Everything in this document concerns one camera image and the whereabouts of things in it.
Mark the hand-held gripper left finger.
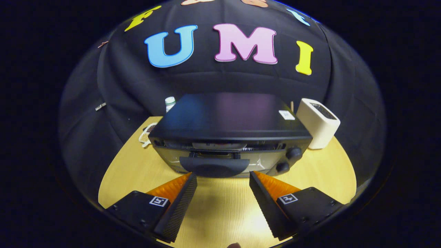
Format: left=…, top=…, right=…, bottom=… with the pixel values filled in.
left=106, top=172, right=198, bottom=243

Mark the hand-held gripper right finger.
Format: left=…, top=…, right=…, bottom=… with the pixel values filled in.
left=249, top=170, right=345, bottom=241

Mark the black toaster oven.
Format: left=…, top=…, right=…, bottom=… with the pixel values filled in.
left=148, top=92, right=313, bottom=178

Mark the cream pop-up toaster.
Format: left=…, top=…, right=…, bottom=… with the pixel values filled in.
left=296, top=98, right=341, bottom=150

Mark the white divided grain dish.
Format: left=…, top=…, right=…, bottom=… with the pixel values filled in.
left=139, top=122, right=158, bottom=148

